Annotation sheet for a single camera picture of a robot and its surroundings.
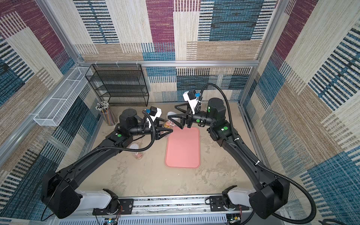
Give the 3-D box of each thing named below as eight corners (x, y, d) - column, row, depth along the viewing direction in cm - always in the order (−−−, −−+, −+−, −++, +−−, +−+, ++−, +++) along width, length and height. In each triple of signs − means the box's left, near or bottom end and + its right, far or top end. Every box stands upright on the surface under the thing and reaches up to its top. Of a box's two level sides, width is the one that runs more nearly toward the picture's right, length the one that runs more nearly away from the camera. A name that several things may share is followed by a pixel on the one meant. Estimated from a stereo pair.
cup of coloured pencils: (106, 126, 109) (94, 109, 94) (109, 118, 114) (98, 101, 99) (116, 126, 109) (105, 108, 94) (119, 118, 114) (109, 100, 99)
